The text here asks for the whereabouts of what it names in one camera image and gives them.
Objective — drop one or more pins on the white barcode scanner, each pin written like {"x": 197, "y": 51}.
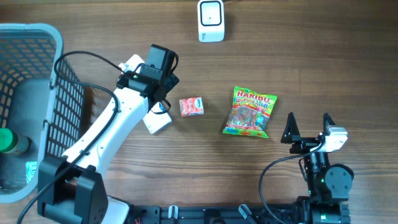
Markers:
{"x": 210, "y": 14}

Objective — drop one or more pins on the green Haribo gummy bag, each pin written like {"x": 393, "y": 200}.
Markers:
{"x": 250, "y": 113}

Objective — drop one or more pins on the green lid jar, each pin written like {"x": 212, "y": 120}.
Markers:
{"x": 13, "y": 143}

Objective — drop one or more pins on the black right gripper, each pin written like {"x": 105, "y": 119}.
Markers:
{"x": 290, "y": 135}

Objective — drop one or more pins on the white blue carton box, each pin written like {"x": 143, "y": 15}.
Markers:
{"x": 156, "y": 118}

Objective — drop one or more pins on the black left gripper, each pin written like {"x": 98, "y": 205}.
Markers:
{"x": 171, "y": 83}

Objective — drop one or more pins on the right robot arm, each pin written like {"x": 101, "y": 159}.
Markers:
{"x": 328, "y": 184}

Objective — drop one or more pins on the teal wet wipes pack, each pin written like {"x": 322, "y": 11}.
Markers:
{"x": 30, "y": 170}

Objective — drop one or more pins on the grey plastic mesh basket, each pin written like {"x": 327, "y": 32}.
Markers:
{"x": 35, "y": 102}

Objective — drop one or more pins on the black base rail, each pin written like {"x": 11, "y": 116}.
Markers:
{"x": 233, "y": 214}

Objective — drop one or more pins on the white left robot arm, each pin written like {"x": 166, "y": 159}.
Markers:
{"x": 71, "y": 188}

